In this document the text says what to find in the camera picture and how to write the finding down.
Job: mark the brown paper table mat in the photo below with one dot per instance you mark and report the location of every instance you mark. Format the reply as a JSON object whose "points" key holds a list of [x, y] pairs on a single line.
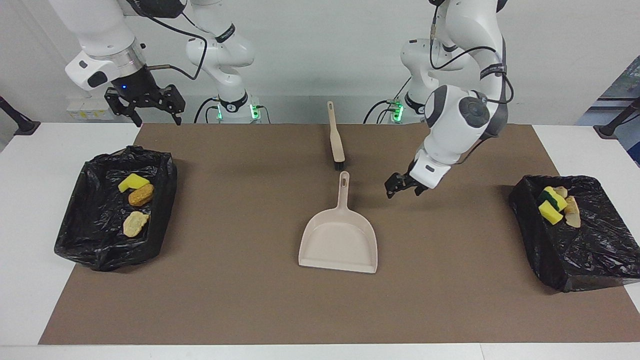
{"points": [[200, 290]]}

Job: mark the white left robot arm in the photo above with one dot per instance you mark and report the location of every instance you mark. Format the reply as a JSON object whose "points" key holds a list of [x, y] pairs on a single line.
{"points": [[460, 120]]}

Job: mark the oval brown bread roll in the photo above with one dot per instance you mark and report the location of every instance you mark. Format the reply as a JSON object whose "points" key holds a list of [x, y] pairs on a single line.
{"points": [[141, 195]]}

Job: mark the long orange croissant piece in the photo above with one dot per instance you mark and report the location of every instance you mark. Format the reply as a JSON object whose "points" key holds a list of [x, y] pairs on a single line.
{"points": [[561, 191]]}

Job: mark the pale crusty bread chunk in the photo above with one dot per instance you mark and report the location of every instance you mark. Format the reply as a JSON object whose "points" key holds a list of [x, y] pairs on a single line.
{"points": [[573, 212]]}

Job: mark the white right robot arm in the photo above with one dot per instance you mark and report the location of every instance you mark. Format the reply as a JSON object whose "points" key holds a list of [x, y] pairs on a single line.
{"points": [[100, 30]]}

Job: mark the striped croissant bread piece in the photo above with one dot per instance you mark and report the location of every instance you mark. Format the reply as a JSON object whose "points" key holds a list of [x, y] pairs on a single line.
{"points": [[135, 224]]}

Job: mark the beige hand brush black bristles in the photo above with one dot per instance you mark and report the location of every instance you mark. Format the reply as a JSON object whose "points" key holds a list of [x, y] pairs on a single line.
{"points": [[337, 142]]}

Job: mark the curved yellow sponge piece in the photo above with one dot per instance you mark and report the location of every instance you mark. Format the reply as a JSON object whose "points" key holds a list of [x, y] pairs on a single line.
{"points": [[551, 214]]}

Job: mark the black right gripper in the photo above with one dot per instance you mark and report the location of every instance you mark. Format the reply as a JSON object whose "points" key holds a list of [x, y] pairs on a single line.
{"points": [[142, 90]]}

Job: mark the green and yellow sponge piece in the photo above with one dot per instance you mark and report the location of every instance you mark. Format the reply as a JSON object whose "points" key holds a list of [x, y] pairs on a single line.
{"points": [[552, 196]]}

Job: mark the black stand foot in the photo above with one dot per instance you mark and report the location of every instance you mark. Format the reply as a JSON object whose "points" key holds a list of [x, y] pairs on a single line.
{"points": [[20, 122], [615, 127]]}

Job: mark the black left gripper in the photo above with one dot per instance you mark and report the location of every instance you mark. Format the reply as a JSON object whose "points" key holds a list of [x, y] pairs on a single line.
{"points": [[406, 183]]}

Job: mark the notched yellow sponge piece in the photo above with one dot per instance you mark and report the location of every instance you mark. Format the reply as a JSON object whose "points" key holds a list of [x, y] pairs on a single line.
{"points": [[132, 182]]}

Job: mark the bin lined with black bag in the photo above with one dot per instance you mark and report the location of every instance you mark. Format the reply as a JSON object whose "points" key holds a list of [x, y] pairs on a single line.
{"points": [[100, 225], [590, 250]]}

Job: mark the beige plastic dustpan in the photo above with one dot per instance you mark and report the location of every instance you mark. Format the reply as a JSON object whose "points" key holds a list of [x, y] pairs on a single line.
{"points": [[340, 240]]}

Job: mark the white box on wall ledge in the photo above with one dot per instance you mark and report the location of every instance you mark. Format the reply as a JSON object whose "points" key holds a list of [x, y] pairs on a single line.
{"points": [[87, 110]]}

